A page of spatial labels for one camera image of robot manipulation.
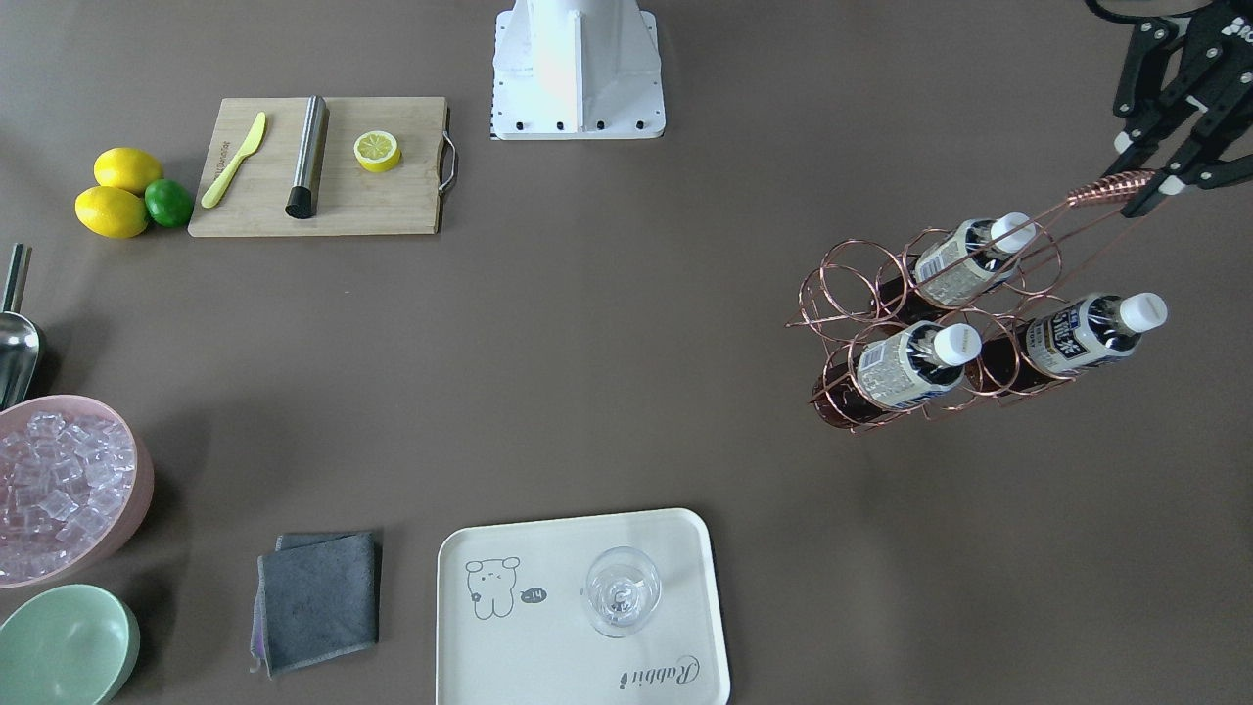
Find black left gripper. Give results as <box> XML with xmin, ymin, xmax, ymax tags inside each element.
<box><xmin>1113</xmin><ymin>1</ymin><xmax>1252</xmax><ymax>218</ymax></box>

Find tea bottle front slot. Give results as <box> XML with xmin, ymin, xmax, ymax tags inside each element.
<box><xmin>970</xmin><ymin>293</ymin><xmax>1169</xmax><ymax>396</ymax></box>

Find copper wire bottle basket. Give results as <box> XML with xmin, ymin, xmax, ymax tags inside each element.
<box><xmin>791</xmin><ymin>170</ymin><xmax>1168</xmax><ymax>432</ymax></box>

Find tea bottle back slot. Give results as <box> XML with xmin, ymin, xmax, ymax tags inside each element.
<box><xmin>878</xmin><ymin>212</ymin><xmax>1039</xmax><ymax>326</ymax></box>

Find tea bottle side slot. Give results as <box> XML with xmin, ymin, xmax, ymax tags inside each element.
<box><xmin>812</xmin><ymin>321</ymin><xmax>984</xmax><ymax>430</ymax></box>

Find clear wine glass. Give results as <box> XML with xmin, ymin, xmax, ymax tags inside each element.
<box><xmin>581</xmin><ymin>545</ymin><xmax>663</xmax><ymax>637</ymax></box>

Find half lemon slice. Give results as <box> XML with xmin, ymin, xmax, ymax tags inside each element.
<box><xmin>352</xmin><ymin>130</ymin><xmax>402</xmax><ymax>173</ymax></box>

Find bamboo cutting board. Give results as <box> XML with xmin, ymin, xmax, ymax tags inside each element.
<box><xmin>187</xmin><ymin>96</ymin><xmax>452</xmax><ymax>238</ymax></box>

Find cream serving tray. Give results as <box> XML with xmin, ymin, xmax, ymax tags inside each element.
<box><xmin>436</xmin><ymin>508</ymin><xmax>732</xmax><ymax>704</ymax></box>

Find steel muddler black tip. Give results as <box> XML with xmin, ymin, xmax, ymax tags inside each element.
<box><xmin>284</xmin><ymin>95</ymin><xmax>330</xmax><ymax>219</ymax></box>

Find yellow plastic knife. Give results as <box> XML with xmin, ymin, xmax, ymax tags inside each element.
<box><xmin>200</xmin><ymin>111</ymin><xmax>267</xmax><ymax>209</ymax></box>

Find grey folded cloth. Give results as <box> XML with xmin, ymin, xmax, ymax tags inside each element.
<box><xmin>251</xmin><ymin>532</ymin><xmax>381</xmax><ymax>677</ymax></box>

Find green lime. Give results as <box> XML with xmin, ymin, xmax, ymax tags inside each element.
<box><xmin>143</xmin><ymin>178</ymin><xmax>194</xmax><ymax>228</ymax></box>

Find yellow lemon upper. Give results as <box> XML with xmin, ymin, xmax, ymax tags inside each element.
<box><xmin>93</xmin><ymin>147</ymin><xmax>164</xmax><ymax>197</ymax></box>

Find yellow lemon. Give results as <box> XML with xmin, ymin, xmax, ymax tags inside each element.
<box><xmin>74</xmin><ymin>187</ymin><xmax>152</xmax><ymax>238</ymax></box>
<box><xmin>93</xmin><ymin>147</ymin><xmax>164</xmax><ymax>197</ymax></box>

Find yellow lemon lower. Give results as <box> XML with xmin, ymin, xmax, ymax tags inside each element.
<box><xmin>74</xmin><ymin>187</ymin><xmax>152</xmax><ymax>238</ymax></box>

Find pink bowl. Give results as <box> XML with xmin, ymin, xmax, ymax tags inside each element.
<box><xmin>3</xmin><ymin>396</ymin><xmax>154</xmax><ymax>590</ymax></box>

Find clear ice cubes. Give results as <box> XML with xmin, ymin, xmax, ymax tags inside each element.
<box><xmin>1</xmin><ymin>409</ymin><xmax>137</xmax><ymax>589</ymax></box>

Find steel ice scoop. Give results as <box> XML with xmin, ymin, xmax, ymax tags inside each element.
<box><xmin>1</xmin><ymin>244</ymin><xmax>43</xmax><ymax>409</ymax></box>

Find mint green bowl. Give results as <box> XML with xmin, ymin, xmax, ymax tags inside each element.
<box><xmin>1</xmin><ymin>584</ymin><xmax>142</xmax><ymax>704</ymax></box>

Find black camera cable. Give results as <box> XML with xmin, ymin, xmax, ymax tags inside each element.
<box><xmin>1085</xmin><ymin>0</ymin><xmax>1190</xmax><ymax>24</ymax></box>

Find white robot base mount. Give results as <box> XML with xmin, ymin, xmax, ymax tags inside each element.
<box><xmin>489</xmin><ymin>1</ymin><xmax>667</xmax><ymax>140</ymax></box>

